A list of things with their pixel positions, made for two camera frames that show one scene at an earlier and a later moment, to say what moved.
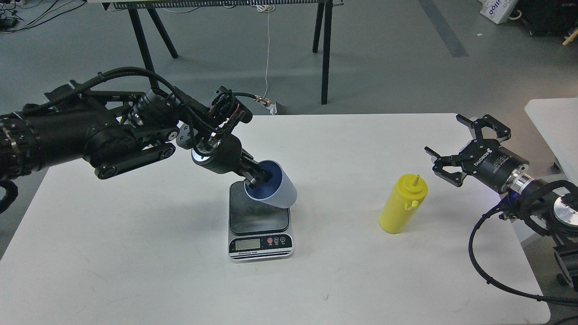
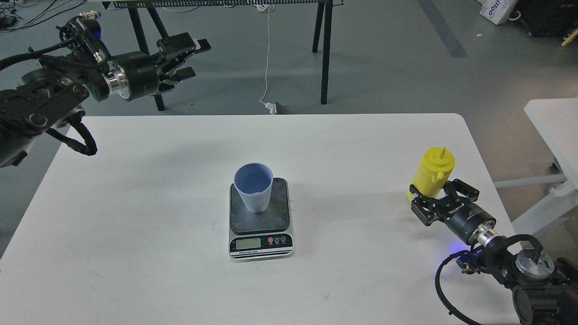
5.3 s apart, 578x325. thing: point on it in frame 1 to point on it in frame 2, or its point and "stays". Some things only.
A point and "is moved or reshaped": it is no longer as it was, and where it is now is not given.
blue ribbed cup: (278, 191) is moved or reshaped
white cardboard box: (497, 11) stays
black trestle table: (323, 20) stays
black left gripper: (224, 155) to (136, 75)
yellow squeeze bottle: (408, 194) to (433, 173)
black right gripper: (486, 160) to (463, 216)
